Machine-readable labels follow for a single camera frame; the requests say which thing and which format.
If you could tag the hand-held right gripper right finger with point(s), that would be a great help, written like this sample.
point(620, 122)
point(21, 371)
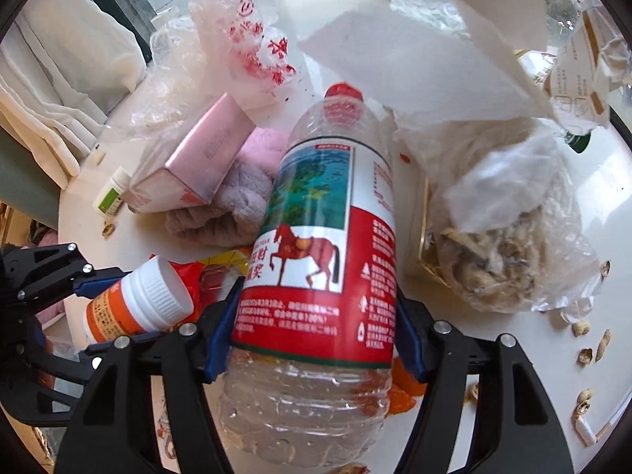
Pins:
point(410, 343)

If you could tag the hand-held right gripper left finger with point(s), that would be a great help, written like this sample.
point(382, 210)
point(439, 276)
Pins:
point(222, 338)

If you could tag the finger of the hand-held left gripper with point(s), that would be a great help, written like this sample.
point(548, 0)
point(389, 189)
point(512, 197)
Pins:
point(59, 390)
point(64, 261)

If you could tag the orange pill bottle white cap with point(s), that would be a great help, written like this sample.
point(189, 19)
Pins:
point(133, 306)

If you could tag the clear water bottle red label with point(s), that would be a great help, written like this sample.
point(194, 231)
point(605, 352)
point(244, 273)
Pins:
point(316, 237)

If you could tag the red printed clear plastic bag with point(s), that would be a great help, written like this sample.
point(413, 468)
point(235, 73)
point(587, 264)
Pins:
point(237, 24)

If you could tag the orange peel piece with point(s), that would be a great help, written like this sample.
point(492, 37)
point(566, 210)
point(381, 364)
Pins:
point(405, 395)

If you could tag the single unshelled peanut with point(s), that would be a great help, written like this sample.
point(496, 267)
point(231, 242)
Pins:
point(107, 231)

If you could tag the red yellow snack wrapper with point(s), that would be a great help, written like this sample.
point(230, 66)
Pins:
point(217, 261)

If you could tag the small white green-label bottle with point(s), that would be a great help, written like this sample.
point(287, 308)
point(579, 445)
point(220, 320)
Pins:
point(111, 197)

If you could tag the plastic bag of peanut shells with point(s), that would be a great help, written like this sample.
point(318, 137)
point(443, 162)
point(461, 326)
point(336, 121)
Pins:
point(493, 252)

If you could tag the pink mauve fleece towel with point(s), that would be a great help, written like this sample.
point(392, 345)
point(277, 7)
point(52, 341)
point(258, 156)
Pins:
point(237, 202)

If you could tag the pink cardboard box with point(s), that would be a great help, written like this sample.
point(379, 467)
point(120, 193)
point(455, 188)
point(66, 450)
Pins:
point(197, 153)

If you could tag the white sheer curtain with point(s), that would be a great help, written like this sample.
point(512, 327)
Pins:
point(59, 74)

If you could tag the scattered peanut shells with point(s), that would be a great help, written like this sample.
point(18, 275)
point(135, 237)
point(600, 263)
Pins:
point(603, 345)

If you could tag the white cigarette butt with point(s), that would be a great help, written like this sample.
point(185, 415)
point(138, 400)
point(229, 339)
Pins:
point(585, 432)

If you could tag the crumpled clear plastic film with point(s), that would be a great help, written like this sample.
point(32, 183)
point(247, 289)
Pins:
point(168, 79)

